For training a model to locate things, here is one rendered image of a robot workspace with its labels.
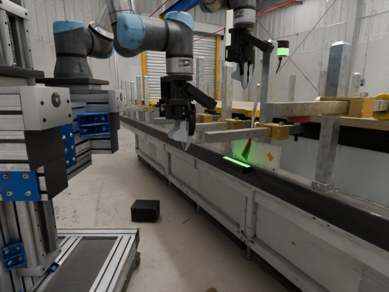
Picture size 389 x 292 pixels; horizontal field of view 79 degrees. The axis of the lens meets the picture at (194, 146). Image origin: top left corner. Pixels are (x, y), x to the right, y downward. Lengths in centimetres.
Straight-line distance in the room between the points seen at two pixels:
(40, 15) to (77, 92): 784
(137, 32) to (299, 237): 108
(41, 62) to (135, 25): 809
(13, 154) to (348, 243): 88
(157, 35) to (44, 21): 831
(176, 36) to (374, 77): 808
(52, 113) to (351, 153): 92
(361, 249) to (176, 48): 73
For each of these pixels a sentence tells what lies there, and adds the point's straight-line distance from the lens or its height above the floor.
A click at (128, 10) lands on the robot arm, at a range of 75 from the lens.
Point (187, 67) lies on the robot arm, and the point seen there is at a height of 105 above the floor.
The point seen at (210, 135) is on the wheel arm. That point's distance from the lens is 72.
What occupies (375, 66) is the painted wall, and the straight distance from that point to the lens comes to 858.
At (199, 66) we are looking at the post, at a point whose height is 112.
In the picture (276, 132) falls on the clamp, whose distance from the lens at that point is 86.
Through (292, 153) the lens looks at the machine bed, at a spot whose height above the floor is 72.
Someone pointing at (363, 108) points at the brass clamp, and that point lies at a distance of 71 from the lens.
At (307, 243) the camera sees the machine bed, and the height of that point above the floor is 33.
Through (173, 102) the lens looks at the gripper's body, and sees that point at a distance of 63.
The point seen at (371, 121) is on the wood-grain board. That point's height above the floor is 90.
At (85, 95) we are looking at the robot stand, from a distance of 107.
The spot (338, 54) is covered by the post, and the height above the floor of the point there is 108.
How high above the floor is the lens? 98
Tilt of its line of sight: 13 degrees down
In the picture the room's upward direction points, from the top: straight up
